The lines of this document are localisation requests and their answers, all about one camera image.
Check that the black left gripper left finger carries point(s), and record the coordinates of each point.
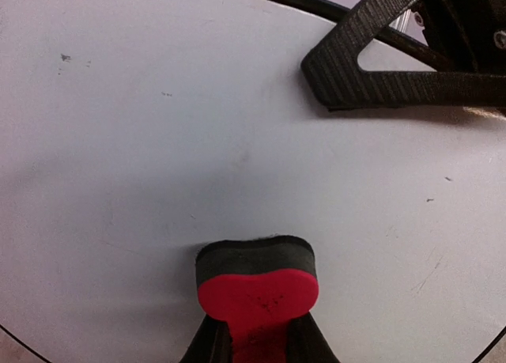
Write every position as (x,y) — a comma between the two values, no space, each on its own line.
(211,344)

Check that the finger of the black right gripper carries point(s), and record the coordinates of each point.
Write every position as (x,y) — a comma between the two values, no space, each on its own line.
(400,89)
(338,51)

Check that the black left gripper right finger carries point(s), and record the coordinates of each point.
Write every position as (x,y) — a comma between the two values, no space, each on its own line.
(306,343)

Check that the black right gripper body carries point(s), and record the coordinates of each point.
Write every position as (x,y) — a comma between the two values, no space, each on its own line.
(471,33)

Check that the red bone-shaped eraser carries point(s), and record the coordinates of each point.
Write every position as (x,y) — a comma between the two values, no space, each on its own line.
(257,287)

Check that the white whiteboard black frame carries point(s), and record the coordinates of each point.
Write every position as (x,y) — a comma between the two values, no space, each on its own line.
(134,132)

